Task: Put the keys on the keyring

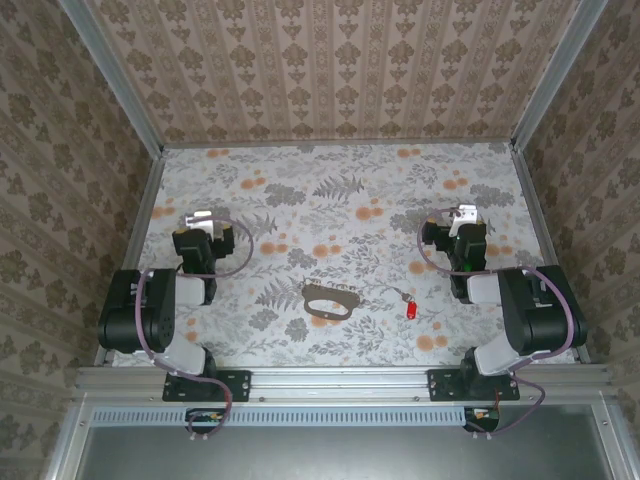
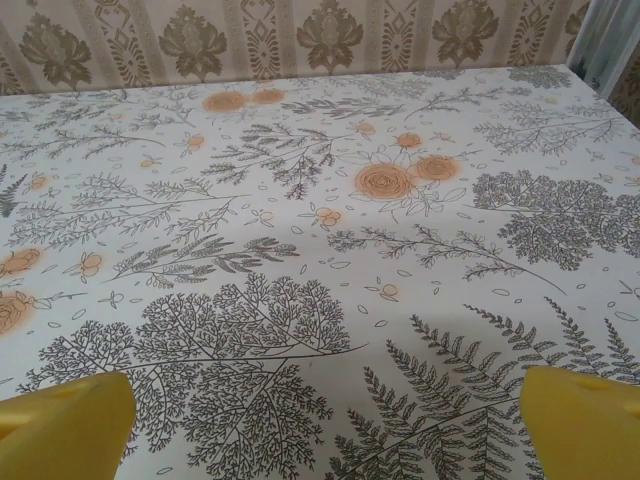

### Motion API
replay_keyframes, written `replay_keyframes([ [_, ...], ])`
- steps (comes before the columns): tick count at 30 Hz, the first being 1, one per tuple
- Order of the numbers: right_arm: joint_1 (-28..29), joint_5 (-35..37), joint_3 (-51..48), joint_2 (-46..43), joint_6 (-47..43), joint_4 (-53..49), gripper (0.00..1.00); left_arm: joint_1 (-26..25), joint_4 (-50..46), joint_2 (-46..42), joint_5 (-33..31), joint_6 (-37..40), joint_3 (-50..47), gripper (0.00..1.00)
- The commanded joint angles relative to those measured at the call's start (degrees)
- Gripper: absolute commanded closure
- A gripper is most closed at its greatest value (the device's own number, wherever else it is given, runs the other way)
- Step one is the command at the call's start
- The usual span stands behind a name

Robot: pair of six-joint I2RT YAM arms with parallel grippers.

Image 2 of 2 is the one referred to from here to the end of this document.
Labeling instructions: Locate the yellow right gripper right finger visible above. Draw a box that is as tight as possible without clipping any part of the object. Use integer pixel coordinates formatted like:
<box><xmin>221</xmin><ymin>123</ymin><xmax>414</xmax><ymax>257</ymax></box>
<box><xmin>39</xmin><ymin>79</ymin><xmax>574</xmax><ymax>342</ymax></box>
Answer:
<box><xmin>518</xmin><ymin>365</ymin><xmax>640</xmax><ymax>480</ymax></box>

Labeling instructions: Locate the floral print tablecloth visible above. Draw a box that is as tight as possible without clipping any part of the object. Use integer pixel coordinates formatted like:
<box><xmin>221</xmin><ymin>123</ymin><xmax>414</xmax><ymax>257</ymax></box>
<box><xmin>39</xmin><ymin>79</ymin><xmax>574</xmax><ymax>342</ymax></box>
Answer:
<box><xmin>0</xmin><ymin>63</ymin><xmax>640</xmax><ymax>480</ymax></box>

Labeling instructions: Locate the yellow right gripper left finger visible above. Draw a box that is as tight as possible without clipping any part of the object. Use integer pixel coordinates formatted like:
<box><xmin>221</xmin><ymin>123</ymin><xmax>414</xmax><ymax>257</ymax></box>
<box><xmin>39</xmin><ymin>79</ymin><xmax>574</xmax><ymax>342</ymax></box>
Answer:
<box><xmin>0</xmin><ymin>370</ymin><xmax>137</xmax><ymax>480</ymax></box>

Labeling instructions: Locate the aluminium right corner post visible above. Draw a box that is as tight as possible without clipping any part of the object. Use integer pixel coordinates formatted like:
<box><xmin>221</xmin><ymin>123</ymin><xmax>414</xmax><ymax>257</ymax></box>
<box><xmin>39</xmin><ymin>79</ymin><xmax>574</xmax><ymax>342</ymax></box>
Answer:
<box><xmin>564</xmin><ymin>0</ymin><xmax>640</xmax><ymax>104</ymax></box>

